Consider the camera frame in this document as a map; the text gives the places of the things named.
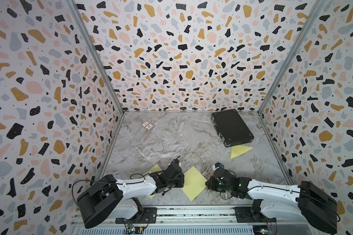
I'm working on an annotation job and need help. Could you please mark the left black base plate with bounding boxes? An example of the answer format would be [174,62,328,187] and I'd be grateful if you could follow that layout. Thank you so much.
[115,207,157,224]

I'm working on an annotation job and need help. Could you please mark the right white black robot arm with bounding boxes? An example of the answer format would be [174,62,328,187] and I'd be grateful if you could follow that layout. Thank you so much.
[206,163,340,234]

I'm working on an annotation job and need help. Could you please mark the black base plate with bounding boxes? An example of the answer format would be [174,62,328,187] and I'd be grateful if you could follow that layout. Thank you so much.
[234,207,276,223]
[115,207,157,224]

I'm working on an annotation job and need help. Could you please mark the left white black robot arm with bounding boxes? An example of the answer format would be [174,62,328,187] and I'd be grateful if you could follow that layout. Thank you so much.
[73,158,184,229]

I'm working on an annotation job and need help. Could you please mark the small green circuit board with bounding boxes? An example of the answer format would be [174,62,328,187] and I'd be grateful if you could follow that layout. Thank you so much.
[126,225,146,235]

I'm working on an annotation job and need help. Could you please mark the yellow square paper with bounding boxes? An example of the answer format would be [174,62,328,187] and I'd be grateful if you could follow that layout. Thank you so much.
[230,145,253,159]
[145,164,163,199]
[182,166,207,201]

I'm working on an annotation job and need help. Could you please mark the black hard case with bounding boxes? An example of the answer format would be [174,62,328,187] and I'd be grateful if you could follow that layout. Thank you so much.
[211,109,254,147]

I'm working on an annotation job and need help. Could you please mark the aluminium mounting rail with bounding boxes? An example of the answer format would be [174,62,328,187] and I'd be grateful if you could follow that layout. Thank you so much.
[70,205,321,235]

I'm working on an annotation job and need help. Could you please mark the small pink white card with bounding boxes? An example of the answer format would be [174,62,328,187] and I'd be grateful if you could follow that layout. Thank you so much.
[142,121,154,131]

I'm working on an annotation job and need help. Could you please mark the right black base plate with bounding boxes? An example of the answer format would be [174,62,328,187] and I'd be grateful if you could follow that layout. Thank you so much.
[234,207,276,223]

